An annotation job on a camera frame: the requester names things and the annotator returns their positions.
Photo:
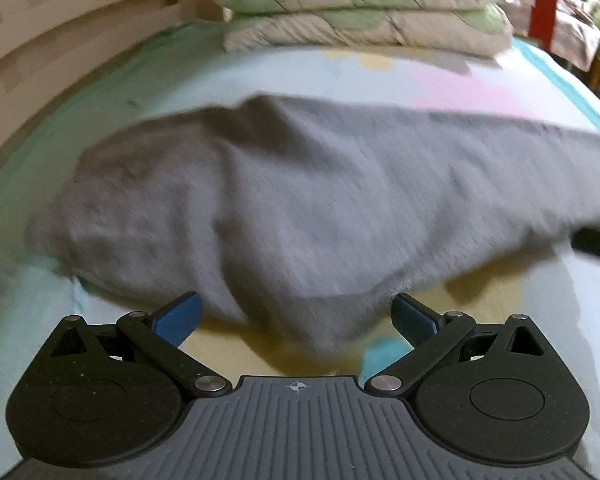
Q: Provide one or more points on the grey towel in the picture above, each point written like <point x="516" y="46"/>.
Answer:
<point x="290" y="200"/>

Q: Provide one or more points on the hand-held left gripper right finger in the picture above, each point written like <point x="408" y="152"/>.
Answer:
<point x="414" y="316"/>

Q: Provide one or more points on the red board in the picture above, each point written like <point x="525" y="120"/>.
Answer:
<point x="544" y="10"/>

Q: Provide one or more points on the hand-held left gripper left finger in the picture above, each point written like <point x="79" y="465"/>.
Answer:
<point x="177" y="316"/>

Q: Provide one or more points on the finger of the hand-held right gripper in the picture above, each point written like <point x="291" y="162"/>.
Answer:
<point x="599" y="243"/>

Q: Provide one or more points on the pastel printed bed sheet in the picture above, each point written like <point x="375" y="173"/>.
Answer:
<point x="45" y="125"/>

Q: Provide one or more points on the wooden bed headboard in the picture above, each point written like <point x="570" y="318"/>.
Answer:
<point x="55" y="35"/>

